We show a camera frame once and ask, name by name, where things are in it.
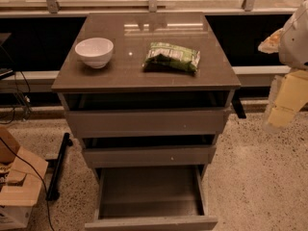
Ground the white ceramic bowl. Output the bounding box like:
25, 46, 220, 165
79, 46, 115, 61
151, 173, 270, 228
75, 38, 114, 68

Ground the grey middle drawer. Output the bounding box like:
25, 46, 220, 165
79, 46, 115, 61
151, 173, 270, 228
83, 145, 216, 168

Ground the grey open bottom drawer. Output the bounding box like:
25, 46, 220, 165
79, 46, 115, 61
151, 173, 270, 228
85, 166, 218, 231

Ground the brown cardboard box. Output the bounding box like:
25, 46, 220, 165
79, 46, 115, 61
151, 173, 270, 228
0, 126, 48, 230

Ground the black metal stand foot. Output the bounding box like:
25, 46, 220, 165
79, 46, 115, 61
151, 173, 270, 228
46, 133, 73, 201

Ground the green jalapeno chip bag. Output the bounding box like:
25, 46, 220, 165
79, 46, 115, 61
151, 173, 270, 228
144, 42, 200, 73

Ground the black cable on floor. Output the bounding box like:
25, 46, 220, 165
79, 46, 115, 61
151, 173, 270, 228
0, 137, 56, 231

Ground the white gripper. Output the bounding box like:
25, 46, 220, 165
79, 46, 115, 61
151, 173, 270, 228
258, 0, 308, 128

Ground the grey drawer cabinet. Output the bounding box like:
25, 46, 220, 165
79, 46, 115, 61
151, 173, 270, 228
51, 12, 242, 185

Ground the grey top drawer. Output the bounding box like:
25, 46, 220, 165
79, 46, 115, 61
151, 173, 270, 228
65, 109, 230, 139

